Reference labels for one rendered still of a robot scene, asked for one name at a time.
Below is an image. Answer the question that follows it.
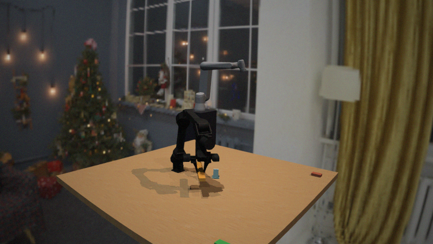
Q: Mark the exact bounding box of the small green block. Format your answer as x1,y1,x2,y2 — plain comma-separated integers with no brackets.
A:
214,239,230,244

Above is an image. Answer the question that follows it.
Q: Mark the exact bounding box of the small orange-red block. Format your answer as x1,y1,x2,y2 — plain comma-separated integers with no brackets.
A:
311,172,322,177

